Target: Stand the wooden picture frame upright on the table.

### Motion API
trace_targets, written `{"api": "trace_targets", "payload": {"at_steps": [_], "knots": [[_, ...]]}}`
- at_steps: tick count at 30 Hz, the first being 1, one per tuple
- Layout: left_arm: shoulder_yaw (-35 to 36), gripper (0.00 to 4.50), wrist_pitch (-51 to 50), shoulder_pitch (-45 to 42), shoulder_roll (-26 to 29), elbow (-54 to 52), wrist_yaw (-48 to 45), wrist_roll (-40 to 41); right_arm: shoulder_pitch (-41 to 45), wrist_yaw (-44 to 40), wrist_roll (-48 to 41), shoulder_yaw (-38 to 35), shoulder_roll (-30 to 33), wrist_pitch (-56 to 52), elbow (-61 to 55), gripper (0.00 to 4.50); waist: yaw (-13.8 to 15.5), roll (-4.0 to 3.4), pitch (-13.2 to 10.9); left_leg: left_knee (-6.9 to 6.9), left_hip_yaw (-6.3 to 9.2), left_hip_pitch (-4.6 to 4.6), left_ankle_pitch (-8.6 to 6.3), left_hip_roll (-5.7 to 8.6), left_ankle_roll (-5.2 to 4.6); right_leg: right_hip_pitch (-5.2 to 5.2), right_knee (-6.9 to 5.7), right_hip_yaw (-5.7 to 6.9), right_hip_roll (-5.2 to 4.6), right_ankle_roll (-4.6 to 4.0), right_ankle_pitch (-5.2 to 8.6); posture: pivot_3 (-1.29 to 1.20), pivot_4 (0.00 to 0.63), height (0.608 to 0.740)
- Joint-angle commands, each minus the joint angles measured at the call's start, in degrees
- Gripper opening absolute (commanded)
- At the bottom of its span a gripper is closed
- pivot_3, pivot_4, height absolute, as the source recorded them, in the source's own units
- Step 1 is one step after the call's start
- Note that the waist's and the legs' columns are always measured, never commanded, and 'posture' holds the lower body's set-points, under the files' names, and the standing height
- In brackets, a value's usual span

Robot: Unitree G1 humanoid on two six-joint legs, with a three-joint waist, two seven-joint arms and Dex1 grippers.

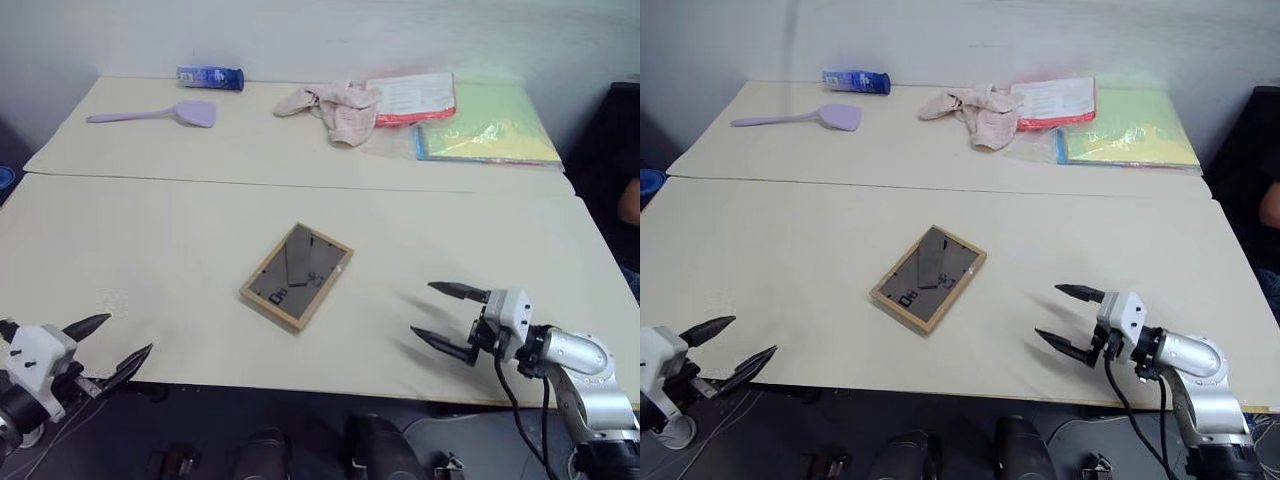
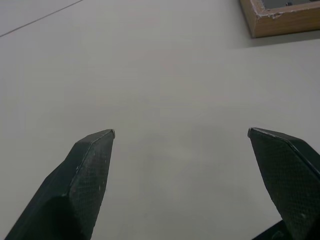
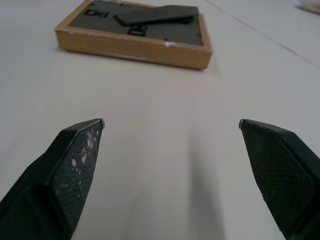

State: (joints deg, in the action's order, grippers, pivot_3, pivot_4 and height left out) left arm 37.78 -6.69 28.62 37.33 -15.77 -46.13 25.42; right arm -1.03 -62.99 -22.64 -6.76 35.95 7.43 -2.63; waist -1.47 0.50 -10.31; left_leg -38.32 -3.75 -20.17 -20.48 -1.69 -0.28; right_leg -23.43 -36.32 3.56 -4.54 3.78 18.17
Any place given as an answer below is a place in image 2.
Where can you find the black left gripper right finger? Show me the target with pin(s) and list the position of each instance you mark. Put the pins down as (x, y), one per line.
(287, 175)

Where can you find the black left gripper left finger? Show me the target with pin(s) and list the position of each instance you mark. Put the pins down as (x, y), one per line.
(82, 180)

